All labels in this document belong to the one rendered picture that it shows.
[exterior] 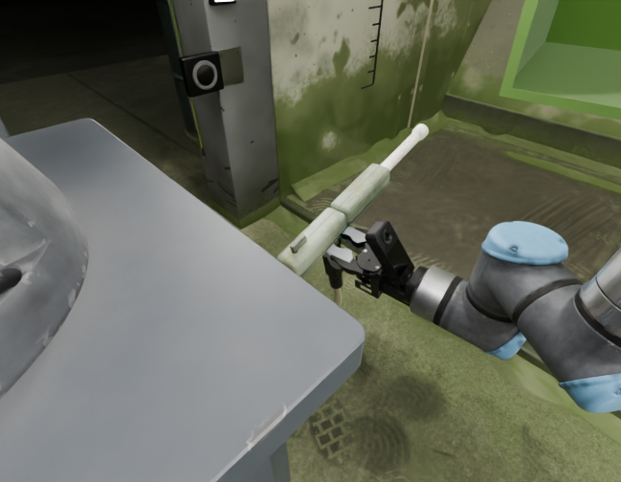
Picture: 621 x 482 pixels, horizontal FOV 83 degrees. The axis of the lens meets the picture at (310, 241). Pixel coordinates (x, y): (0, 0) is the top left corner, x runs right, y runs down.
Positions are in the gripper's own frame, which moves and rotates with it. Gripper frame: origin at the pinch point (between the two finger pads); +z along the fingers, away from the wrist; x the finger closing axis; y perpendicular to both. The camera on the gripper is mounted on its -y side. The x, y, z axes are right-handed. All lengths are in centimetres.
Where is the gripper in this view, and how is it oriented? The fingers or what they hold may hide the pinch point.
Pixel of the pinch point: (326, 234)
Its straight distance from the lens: 69.8
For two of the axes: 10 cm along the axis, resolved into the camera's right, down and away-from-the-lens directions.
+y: 1.5, 6.3, 7.6
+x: 6.1, -6.7, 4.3
